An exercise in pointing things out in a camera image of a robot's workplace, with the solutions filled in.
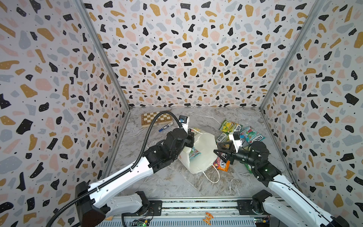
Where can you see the right circuit board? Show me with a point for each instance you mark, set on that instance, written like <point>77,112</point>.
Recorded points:
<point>262,222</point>

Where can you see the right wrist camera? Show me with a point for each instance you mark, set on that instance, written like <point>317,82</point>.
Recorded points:
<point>235,137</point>

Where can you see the left circuit board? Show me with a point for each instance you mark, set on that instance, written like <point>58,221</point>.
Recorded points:
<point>140,223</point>

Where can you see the circuit board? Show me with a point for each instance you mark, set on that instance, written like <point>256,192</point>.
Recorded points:
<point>140,223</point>
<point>262,222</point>

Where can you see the blue marker pen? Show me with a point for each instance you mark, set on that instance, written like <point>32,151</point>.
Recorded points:
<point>165,127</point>

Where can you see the white paper bag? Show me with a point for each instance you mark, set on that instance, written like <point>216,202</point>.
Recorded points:
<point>205,143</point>

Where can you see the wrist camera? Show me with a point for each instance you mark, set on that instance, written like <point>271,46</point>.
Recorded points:
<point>184,121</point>
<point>235,137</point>

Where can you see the yellow green snack packet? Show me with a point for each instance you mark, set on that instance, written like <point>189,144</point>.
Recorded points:
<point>228,126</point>
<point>224,137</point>
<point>248,167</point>

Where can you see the orange clips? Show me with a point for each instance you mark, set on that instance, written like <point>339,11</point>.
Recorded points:
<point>208,218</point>

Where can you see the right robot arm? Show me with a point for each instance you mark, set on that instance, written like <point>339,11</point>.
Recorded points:
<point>281,199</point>

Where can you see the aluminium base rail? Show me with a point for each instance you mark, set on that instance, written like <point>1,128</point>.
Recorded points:
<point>190,212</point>

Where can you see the green teal snack packet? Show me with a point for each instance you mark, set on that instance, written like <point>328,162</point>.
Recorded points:
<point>251,135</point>

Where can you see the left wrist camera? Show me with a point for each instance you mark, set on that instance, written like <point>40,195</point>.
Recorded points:
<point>184,121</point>

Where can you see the wooden chessboard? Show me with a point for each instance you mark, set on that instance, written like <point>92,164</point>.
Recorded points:
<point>147,118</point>

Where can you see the orange snack packet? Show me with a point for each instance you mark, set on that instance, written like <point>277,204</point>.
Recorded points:
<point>219,164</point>

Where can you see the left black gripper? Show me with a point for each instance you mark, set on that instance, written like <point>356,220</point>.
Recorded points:
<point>190,137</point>

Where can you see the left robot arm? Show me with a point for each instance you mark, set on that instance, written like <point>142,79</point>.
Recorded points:
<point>97,201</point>

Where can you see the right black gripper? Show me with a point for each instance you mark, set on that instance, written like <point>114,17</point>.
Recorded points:
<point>231,156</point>

